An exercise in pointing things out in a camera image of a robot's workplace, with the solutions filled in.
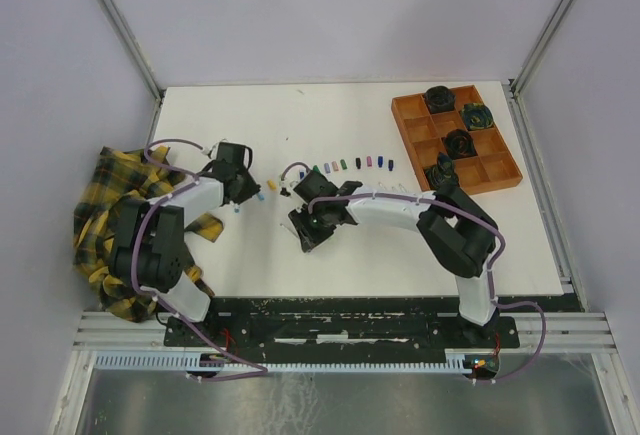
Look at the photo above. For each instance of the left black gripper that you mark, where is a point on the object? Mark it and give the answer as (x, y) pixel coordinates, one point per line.
(251, 189)

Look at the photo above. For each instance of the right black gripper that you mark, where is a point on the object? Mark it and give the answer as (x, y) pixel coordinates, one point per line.
(308, 238)

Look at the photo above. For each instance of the teal capped acrylic marker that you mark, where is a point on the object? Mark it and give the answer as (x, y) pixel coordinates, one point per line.
(288, 229)

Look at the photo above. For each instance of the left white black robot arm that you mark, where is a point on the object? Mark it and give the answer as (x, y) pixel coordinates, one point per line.
(148, 250)

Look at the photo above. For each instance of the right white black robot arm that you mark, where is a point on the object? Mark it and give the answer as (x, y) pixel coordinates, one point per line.
(462, 237)

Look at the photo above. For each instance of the yellow plaid cloth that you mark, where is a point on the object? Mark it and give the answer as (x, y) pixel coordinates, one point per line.
(118, 177)

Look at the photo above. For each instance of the dark green rolled sock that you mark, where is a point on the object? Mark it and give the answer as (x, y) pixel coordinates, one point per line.
(442, 172)

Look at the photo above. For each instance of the black orange rolled sock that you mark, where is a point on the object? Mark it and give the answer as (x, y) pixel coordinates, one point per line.
(459, 144)

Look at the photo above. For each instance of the orange compartment tray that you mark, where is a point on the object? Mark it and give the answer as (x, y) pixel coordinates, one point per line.
(493, 168)

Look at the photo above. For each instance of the black rolled sock top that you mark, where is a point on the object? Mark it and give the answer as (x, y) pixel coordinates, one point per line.
(439, 99)

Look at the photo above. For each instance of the green blue rolled sock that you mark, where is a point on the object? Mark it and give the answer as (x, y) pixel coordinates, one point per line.
(477, 116)

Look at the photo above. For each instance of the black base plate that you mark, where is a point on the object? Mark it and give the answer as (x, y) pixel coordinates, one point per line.
(317, 330)

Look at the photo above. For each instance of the left aluminium frame post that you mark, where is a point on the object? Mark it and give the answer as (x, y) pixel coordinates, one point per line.
(131, 46)

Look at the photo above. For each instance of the aluminium frame post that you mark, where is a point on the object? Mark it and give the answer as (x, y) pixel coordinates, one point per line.
(541, 45)
(131, 46)

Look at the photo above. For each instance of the white cable duct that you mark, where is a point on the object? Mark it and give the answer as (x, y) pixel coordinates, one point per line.
(202, 362)

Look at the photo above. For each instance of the right aluminium frame post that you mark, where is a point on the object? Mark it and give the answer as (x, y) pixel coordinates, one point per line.
(541, 45)

